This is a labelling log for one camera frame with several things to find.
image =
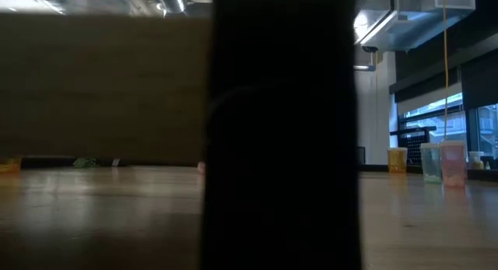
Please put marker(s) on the black aluminium table frame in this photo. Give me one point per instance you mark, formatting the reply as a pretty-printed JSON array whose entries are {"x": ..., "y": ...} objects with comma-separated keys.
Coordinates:
[{"x": 373, "y": 168}]

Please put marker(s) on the clear pink plastic cup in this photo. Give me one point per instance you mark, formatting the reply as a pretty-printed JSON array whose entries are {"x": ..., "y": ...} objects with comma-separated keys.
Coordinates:
[{"x": 453, "y": 165}]

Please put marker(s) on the large orange medicine bottle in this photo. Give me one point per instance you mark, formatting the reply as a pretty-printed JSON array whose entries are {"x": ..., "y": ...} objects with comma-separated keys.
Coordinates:
[{"x": 9, "y": 167}]

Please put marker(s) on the clear teal plastic cup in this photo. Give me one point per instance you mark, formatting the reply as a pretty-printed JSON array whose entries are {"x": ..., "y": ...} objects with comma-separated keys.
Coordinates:
[{"x": 431, "y": 165}]

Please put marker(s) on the black perforated cart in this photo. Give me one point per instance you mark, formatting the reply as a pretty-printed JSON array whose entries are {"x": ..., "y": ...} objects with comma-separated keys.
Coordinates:
[{"x": 416, "y": 145}]

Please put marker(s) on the rectangular silver ceiling duct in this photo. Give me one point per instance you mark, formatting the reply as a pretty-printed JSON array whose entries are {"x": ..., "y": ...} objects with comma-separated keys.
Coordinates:
[{"x": 389, "y": 29}]

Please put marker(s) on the black dome camera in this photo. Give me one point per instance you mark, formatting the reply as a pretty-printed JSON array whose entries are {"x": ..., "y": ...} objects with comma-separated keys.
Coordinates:
[{"x": 369, "y": 49}]

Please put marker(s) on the small potted green plant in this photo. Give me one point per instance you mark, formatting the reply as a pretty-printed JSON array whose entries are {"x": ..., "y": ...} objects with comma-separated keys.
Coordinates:
[{"x": 85, "y": 163}]

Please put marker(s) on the small white tag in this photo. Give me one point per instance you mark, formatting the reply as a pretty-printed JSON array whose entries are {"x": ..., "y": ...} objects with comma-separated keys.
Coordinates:
[{"x": 115, "y": 162}]

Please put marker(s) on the large window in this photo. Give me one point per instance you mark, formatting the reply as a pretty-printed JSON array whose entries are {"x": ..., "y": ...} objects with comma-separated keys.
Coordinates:
[{"x": 455, "y": 126}]

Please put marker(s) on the short light tube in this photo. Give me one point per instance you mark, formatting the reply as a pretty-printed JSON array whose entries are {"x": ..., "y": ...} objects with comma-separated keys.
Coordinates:
[{"x": 363, "y": 67}]

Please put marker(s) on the white background bottle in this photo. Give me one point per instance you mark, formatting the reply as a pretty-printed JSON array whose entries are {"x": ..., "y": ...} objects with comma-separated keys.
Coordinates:
[{"x": 475, "y": 161}]

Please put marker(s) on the black window blind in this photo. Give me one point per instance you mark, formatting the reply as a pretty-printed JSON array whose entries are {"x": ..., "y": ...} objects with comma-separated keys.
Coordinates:
[{"x": 480, "y": 91}]

